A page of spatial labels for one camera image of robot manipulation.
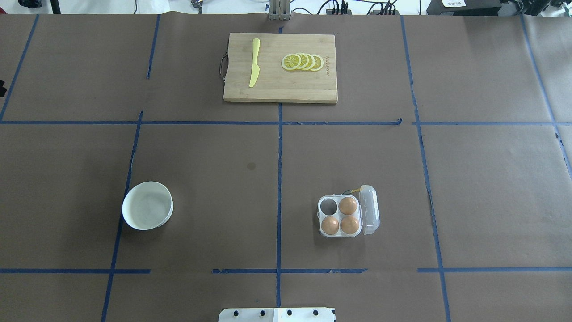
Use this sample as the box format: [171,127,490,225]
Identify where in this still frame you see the clear plastic egg box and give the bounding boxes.
[317,185,380,238]

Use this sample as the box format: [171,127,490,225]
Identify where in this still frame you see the black device on desk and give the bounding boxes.
[426,0,502,16]

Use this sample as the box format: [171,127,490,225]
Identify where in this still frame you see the white ceramic bowl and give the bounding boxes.
[121,181,174,231]

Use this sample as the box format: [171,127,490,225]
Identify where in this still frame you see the yellow plastic knife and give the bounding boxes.
[249,38,260,88]

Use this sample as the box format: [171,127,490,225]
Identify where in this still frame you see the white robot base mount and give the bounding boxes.
[218,307,336,322]

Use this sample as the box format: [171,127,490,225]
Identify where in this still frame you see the wooden cutting board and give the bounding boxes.
[223,33,338,104]

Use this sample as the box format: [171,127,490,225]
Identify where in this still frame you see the grey camera stand post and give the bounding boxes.
[269,0,291,21]

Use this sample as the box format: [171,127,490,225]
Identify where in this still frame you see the brown egg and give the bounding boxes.
[341,216,360,236]
[320,216,340,236]

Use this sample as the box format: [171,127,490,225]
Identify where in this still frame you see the front lemon slice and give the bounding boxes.
[281,54,302,71]

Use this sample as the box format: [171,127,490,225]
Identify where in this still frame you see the lemon slice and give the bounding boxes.
[300,54,315,71]
[296,53,309,70]
[309,55,324,72]
[281,54,302,71]

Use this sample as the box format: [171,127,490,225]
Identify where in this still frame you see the brown egg far slot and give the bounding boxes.
[338,196,359,216]

